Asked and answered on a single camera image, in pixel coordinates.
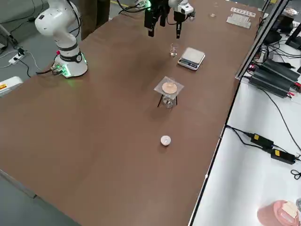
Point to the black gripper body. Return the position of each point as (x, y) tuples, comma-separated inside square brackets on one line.
[(160, 5), (178, 17)]

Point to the small clear glass beaker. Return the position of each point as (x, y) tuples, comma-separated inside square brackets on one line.
[(174, 53)]

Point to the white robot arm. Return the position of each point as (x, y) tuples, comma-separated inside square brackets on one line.
[(60, 28), (185, 8)]

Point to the silver digital balance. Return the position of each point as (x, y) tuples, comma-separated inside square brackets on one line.
[(192, 56)]

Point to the tiny clear glass vessel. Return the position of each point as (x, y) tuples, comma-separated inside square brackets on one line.
[(171, 83)]

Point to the white test tube rack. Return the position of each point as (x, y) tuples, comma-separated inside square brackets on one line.
[(237, 20)]

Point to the clear glass alcohol burner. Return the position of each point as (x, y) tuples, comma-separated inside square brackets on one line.
[(167, 101)]

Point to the black tripod stand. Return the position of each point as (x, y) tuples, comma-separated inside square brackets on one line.
[(160, 101)]

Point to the black finned power supply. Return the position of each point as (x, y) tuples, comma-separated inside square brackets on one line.
[(284, 69), (270, 84)]

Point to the white tealight candle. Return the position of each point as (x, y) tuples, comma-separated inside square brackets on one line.
[(165, 140)]

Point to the black adapter with yellow label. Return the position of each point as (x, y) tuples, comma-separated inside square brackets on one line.
[(262, 140), (282, 155)]

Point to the white power strip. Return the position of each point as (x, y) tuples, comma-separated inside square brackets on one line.
[(16, 60)]

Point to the white box with yellow label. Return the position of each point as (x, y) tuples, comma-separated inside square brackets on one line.
[(9, 86)]

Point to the white desk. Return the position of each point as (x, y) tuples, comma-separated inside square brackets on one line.
[(235, 188)]

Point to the pink cup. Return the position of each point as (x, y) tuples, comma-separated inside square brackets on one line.
[(270, 214)]

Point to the aluminium profile post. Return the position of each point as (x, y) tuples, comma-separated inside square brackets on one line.
[(258, 40)]

